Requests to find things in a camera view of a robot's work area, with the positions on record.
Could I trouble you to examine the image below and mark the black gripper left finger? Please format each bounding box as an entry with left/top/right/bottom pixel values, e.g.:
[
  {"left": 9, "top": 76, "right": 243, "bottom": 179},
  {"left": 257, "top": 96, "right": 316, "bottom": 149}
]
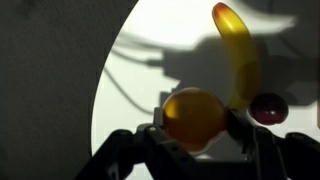
[{"left": 74, "top": 106, "right": 202, "bottom": 180}]

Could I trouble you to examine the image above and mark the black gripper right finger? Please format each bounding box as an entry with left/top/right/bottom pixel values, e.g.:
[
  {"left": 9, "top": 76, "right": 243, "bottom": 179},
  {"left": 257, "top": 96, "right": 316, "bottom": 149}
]
[{"left": 225, "top": 107, "right": 320, "bottom": 180}]

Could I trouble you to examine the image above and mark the yellow orange toy lemon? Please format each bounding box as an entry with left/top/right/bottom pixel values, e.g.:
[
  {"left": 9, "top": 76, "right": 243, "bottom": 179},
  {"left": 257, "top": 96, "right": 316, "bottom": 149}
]
[{"left": 162, "top": 87, "right": 229, "bottom": 153}]

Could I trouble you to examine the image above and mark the purple toy plum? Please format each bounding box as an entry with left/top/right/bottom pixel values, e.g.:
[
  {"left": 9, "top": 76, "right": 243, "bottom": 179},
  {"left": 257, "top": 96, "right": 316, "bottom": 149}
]
[{"left": 249, "top": 92, "right": 290, "bottom": 126}]

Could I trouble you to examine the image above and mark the yellow toy banana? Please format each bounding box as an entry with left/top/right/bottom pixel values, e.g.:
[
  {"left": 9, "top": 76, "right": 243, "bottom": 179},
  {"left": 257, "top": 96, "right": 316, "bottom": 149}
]
[{"left": 211, "top": 2, "right": 261, "bottom": 111}]

